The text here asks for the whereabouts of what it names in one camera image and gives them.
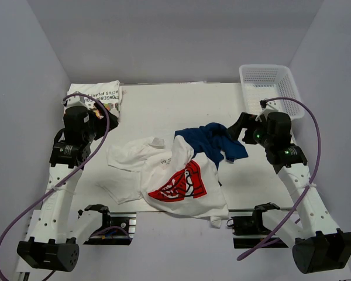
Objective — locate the white plastic mesh basket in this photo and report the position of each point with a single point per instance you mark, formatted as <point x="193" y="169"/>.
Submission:
<point x="265" y="81"/>

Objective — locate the white t-shirt red graphic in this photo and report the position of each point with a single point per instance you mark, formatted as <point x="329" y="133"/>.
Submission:
<point x="180" y="182"/>

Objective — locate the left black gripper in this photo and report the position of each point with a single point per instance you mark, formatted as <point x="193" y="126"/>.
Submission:
<point x="113" y="120"/>

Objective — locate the dark blue t-shirt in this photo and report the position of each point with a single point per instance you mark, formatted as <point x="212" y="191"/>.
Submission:
<point x="214" y="141"/>

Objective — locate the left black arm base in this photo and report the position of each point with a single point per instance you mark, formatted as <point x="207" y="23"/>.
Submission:
<point x="120" y="231"/>

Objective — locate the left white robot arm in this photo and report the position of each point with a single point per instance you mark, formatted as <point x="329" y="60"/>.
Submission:
<point x="52" y="245"/>

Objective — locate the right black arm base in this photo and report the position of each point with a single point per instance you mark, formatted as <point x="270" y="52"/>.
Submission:
<point x="245" y="233"/>

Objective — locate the folded white cartoon t-shirt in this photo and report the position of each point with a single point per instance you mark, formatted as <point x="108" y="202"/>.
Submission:
<point x="110" y="94"/>

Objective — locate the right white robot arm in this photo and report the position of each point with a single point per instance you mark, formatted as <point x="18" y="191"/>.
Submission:
<point x="317" y="242"/>

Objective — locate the white t-shirt black graphic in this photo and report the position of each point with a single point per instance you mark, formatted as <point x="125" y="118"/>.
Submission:
<point x="121" y="176"/>

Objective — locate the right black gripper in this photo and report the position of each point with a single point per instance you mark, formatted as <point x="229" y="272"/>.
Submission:
<point x="245" y="120"/>

